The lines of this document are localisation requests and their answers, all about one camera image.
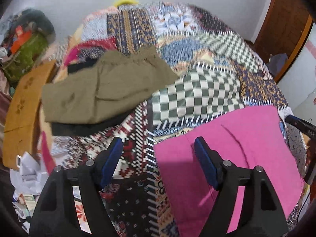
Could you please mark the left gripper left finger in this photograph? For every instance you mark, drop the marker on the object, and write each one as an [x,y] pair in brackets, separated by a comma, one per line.
[55,213]

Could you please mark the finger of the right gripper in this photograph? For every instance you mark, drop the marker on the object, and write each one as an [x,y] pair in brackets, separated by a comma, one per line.
[305,127]

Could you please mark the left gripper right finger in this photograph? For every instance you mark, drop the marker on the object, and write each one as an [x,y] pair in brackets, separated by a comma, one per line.
[261,212]

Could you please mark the pink pants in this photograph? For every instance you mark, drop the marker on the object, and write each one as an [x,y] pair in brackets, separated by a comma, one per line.
[247,137]

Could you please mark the white crumpled cloth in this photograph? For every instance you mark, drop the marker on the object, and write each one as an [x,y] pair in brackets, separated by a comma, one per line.
[30,177]

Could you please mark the black garment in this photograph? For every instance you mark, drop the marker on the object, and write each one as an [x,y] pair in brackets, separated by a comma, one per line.
[60,129]

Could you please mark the wooden lap desk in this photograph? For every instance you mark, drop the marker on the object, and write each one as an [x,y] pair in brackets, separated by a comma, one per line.
[22,129]

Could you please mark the patchwork bed quilt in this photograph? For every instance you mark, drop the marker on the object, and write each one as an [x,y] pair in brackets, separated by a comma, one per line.
[218,73]

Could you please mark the brown wooden door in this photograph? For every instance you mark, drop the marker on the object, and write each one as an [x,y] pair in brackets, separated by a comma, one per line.
[284,31]

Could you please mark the olive green pants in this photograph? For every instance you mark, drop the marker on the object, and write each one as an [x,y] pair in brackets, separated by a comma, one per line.
[115,84]

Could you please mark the green storage bag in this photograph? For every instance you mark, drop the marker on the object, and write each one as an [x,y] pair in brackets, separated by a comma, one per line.
[24,59]

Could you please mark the orange box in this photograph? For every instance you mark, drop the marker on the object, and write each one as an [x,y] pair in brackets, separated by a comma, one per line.
[20,41]

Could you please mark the grey plush toy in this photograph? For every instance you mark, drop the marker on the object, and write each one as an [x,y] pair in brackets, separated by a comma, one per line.
[38,21]

